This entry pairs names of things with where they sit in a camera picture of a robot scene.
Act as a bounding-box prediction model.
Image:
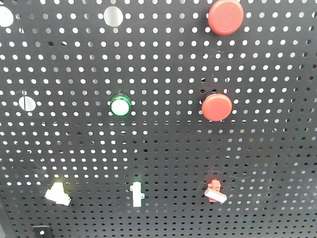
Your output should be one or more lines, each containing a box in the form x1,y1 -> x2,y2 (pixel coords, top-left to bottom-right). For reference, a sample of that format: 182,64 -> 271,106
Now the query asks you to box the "red round button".
208,0 -> 244,35
202,93 -> 233,121

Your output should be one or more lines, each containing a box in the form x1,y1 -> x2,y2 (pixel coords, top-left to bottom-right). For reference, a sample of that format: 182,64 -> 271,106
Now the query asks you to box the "yellow toggle switch lower left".
45,182 -> 71,206

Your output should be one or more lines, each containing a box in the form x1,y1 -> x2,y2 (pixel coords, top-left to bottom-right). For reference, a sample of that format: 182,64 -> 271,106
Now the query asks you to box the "green round push button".
110,95 -> 132,117

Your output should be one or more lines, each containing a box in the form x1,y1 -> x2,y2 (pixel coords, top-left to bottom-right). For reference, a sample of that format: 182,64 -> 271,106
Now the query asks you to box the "green white toggle switch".
130,181 -> 145,207

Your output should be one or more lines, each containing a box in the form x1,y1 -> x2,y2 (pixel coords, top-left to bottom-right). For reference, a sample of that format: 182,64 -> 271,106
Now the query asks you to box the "upper red round button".
208,0 -> 244,35

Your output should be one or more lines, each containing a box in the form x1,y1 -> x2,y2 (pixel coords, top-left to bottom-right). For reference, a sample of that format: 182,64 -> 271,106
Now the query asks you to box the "black perforated pegboard panel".
0,0 -> 317,238

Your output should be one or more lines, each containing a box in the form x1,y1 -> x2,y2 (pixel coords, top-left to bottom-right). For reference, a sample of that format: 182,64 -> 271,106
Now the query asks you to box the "lower red round button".
202,93 -> 233,121

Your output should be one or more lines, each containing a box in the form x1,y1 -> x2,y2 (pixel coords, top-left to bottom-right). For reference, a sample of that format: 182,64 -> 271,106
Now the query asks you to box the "red toggle switch lower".
204,179 -> 227,203

